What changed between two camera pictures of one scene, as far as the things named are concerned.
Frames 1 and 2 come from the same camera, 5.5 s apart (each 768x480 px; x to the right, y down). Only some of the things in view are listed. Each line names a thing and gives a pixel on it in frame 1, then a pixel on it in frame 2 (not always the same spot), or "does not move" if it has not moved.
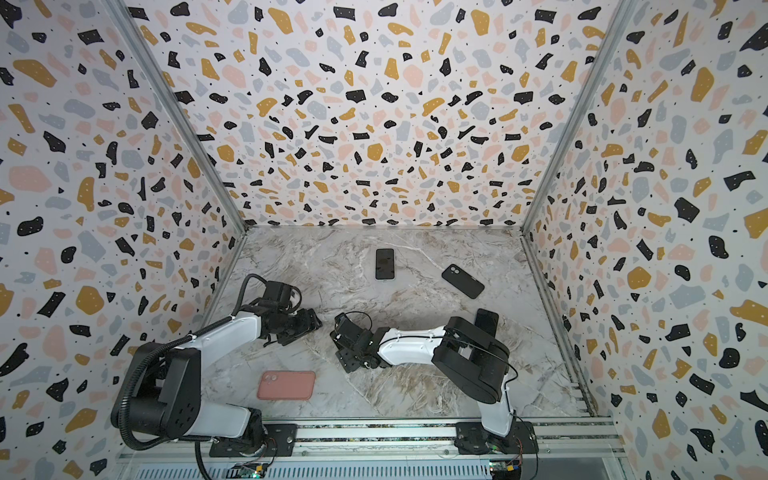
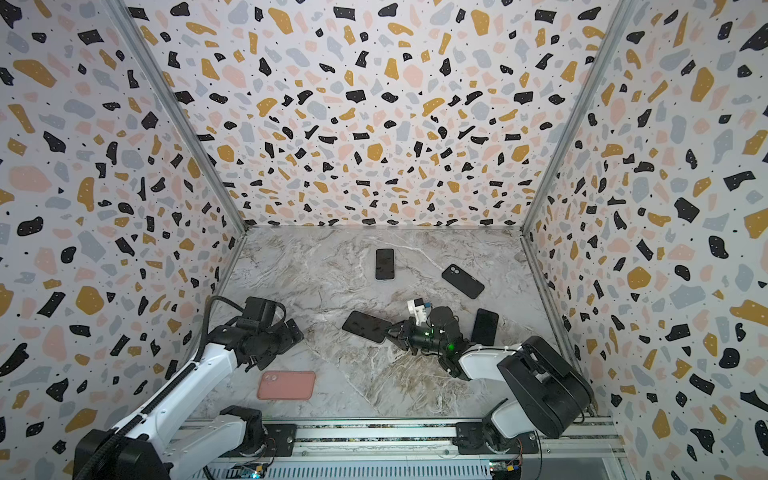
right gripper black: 349,342 to 410,335
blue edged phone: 487,321 does not move
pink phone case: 287,385 does not move
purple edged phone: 385,263 does not move
